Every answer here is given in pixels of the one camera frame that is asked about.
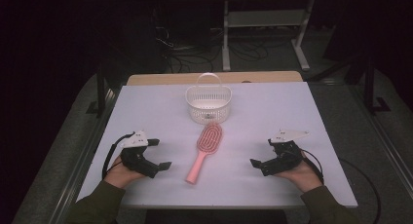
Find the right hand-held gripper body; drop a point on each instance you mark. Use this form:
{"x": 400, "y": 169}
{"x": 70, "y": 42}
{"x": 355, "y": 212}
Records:
{"x": 284, "y": 157}

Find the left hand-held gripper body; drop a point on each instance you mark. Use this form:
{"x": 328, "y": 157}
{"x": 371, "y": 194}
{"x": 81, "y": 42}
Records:
{"x": 138, "y": 160}

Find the pink hairbrush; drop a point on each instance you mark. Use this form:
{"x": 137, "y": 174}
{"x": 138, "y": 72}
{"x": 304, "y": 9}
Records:
{"x": 207, "y": 141}

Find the white slotted plastic basket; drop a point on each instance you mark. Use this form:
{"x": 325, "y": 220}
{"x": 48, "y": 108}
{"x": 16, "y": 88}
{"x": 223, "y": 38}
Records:
{"x": 207, "y": 115}

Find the person's left hand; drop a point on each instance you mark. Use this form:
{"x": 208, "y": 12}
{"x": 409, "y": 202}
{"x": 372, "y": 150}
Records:
{"x": 118, "y": 175}

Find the person's right hand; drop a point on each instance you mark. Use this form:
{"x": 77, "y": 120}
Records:
{"x": 305, "y": 178}

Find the wooden table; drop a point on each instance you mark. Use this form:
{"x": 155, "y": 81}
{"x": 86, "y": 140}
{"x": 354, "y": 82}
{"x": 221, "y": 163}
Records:
{"x": 266, "y": 76}

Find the black metal stand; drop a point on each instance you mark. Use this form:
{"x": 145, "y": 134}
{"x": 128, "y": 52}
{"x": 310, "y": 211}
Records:
{"x": 370, "y": 87}
{"x": 101, "y": 91}

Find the aluminium rail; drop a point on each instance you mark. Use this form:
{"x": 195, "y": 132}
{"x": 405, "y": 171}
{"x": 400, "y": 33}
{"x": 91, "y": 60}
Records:
{"x": 386, "y": 146}
{"x": 84, "y": 165}

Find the white metal desk frame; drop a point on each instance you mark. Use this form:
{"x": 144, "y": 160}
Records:
{"x": 264, "y": 19}

